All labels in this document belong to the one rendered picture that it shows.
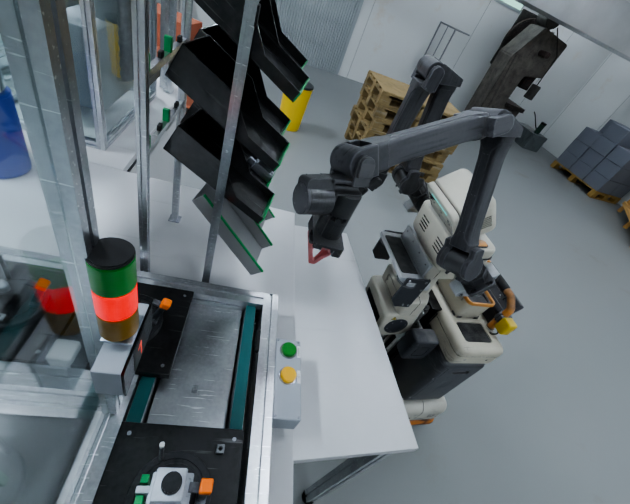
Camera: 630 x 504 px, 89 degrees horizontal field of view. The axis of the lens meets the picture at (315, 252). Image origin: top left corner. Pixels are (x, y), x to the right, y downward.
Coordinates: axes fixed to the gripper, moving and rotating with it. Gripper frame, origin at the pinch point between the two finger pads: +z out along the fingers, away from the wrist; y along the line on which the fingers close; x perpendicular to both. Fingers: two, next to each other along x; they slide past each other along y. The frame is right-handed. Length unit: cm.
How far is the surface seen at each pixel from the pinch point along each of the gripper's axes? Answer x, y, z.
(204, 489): -13.3, 39.8, 17.2
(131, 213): -54, -45, 39
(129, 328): -29.0, 26.2, -3.3
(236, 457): -7.2, 32.4, 27.5
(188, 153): -32.1, -17.8, -6.7
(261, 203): -12.7, -22.7, 4.4
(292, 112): 21, -366, 95
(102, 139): -77, -80, 35
